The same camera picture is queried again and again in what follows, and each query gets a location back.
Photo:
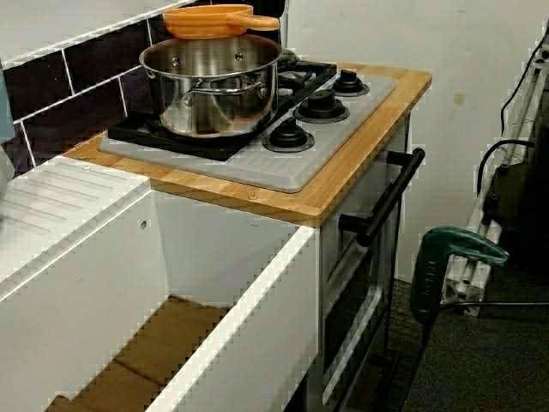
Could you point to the grey stove top panel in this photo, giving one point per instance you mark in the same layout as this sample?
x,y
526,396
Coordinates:
x,y
279,171

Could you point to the black object on floor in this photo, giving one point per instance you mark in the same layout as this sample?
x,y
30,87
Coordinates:
x,y
523,206

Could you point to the aluminium frame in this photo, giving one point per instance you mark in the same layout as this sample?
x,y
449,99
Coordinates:
x,y
467,287

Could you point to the teal box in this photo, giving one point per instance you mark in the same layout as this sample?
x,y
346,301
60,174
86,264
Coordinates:
x,y
5,107

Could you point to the oven door with window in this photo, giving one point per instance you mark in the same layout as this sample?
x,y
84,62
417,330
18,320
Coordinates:
x,y
356,309

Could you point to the brown cardboard sheet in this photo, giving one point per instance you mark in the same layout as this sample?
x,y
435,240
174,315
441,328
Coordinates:
x,y
163,343

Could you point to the orange toy saucepan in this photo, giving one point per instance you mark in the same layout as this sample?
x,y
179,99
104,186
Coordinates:
x,y
193,23

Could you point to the stainless steel pot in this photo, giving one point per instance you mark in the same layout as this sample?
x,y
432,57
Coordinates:
x,y
214,107

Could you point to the black burner grate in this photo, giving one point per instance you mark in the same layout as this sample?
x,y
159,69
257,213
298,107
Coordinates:
x,y
306,86
137,137

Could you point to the dark tile backsplash panel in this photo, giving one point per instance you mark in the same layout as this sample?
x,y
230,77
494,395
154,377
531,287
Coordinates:
x,y
43,86

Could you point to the green clamp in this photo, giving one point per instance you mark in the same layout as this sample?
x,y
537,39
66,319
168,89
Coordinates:
x,y
429,274

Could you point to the wooden countertop with stove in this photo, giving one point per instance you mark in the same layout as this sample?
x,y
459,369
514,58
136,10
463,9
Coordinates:
x,y
343,171

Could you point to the black stove knob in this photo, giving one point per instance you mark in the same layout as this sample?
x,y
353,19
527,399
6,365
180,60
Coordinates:
x,y
349,83
321,105
288,137

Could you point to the white backsplash ledge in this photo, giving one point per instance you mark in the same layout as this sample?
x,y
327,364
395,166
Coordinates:
x,y
64,21

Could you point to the white sink basin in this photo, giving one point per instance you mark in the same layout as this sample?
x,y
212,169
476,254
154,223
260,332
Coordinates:
x,y
86,279

